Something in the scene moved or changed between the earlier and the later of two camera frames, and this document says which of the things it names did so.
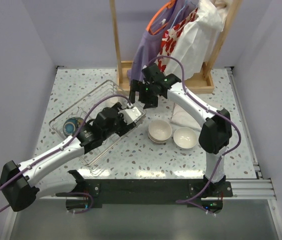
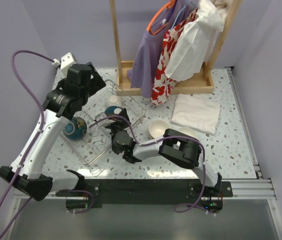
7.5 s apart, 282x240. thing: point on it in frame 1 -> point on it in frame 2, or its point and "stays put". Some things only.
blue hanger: [177, 14] stays put
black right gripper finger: [135, 85] -> [124, 113]
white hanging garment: [194, 42] stays put
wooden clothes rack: [203, 84] stays put
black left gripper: [125, 124] -> [96, 78]
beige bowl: [160, 129] stays put
